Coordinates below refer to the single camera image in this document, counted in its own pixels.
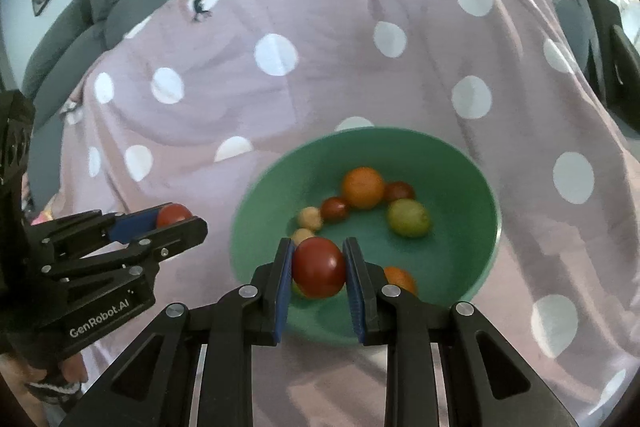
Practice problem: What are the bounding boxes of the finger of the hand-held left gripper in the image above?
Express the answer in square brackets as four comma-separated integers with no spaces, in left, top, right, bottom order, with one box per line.
[37,204,165,256]
[42,216,209,281]

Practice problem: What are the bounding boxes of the person's left hand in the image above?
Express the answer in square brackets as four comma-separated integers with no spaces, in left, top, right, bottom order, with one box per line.
[4,351,89,386]

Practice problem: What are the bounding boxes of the colourful small object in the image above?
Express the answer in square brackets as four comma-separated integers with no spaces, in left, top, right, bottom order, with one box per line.
[30,202,61,228]

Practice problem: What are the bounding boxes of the large orange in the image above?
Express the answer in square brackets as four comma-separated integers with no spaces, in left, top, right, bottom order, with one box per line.
[342,167,386,210]

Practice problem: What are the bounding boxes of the pink polka dot blanket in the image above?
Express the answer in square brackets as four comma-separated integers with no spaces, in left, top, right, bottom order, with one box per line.
[30,0,640,427]

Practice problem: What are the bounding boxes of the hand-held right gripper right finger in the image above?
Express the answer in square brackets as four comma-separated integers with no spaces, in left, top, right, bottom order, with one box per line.
[343,237,581,427]

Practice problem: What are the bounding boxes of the green bowl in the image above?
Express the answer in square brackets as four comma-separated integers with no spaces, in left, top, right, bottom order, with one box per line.
[230,127,502,348]

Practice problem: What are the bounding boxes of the black stand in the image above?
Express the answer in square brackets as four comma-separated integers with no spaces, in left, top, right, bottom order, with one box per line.
[575,0,640,132]

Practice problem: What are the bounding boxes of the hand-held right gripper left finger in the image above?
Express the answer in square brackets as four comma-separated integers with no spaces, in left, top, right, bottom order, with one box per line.
[59,237,295,427]

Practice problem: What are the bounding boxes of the person's left forearm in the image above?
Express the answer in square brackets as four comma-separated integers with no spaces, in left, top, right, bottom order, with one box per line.
[22,381,83,418]

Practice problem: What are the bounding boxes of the dark red cherry tomato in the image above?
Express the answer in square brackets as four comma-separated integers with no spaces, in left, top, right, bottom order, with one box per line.
[383,181,416,202]

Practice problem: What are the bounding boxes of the small orange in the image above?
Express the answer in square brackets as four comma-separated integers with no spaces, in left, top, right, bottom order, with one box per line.
[382,267,418,297]

